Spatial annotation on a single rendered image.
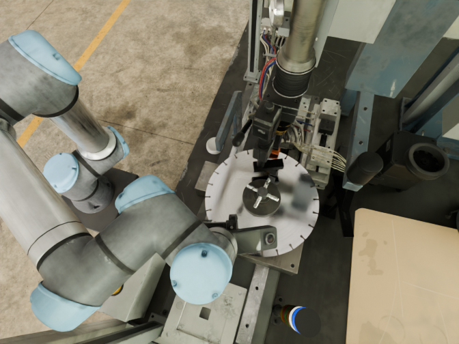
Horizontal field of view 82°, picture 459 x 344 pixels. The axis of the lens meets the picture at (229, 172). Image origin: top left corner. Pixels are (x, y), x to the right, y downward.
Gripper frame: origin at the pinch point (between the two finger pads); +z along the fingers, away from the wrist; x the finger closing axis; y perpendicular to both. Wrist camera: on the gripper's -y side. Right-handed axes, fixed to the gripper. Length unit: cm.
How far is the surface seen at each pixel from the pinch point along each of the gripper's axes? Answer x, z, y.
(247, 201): -6.0, 8.6, -2.4
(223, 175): -13.8, 12.4, 4.9
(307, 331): 14.1, -20.5, -13.1
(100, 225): 2, 24, 52
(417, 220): 4, 32, -60
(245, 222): -0.2, 7.2, -1.7
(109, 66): -118, 150, 121
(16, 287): 46, 79, 142
